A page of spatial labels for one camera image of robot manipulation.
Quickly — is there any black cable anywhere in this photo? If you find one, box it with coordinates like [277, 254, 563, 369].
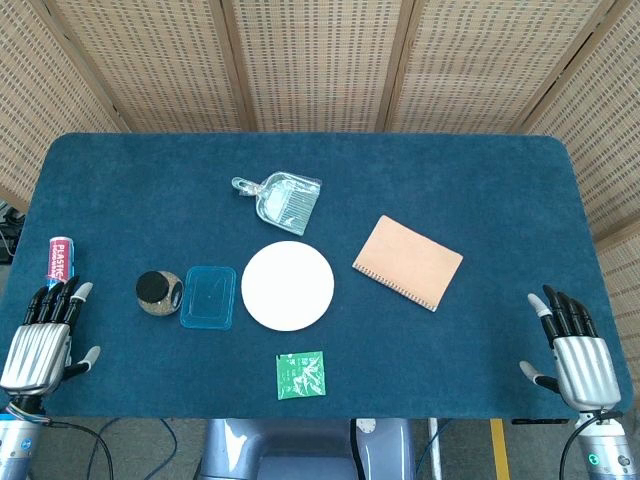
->
[557, 424, 587, 480]
[43, 419, 117, 480]

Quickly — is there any black lidded jar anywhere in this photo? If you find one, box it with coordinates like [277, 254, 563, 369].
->
[135, 269, 185, 317]

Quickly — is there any blue table cloth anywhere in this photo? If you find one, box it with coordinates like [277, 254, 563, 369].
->
[0, 132, 634, 421]

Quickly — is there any small dustpan set in bag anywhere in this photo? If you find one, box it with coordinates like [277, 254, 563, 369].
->
[231, 170, 323, 237]

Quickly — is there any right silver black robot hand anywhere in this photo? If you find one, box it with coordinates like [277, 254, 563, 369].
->
[519, 284, 623, 413]

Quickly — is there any grey robot torso base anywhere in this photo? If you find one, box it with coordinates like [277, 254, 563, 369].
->
[197, 417, 416, 480]

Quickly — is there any tan spiral notebook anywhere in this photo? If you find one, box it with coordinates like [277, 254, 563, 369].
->
[352, 214, 464, 314]

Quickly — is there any green tea sachet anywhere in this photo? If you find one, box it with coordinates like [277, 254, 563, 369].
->
[276, 350, 327, 401]

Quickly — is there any blue cylinder with red label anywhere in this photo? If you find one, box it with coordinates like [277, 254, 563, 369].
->
[44, 235, 77, 291]

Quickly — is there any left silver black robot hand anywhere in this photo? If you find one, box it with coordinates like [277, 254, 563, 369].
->
[0, 275, 102, 399]

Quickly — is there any white round plate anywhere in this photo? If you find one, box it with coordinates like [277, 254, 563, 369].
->
[240, 240, 336, 332]

